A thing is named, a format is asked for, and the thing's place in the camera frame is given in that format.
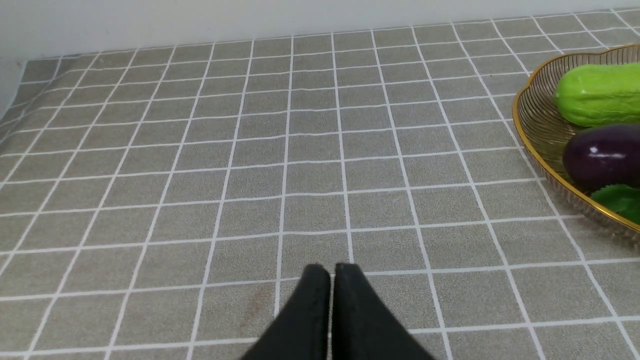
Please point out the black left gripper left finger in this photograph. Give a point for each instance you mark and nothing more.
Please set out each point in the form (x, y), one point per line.
(300, 330)

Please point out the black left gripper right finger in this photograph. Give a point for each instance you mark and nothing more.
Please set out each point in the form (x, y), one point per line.
(363, 327)

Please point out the green toy cucumber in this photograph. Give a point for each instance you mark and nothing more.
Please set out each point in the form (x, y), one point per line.
(593, 95)

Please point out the grey checkered tablecloth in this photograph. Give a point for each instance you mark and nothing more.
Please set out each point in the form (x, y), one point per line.
(161, 203)

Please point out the gold-rimmed ribbed glass bowl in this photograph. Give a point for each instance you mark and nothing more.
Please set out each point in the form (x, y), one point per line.
(544, 133)

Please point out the orange toy carrot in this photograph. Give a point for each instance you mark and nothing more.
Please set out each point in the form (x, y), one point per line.
(620, 199)

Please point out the purple toy eggplant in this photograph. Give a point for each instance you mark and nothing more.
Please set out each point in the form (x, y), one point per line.
(602, 156)

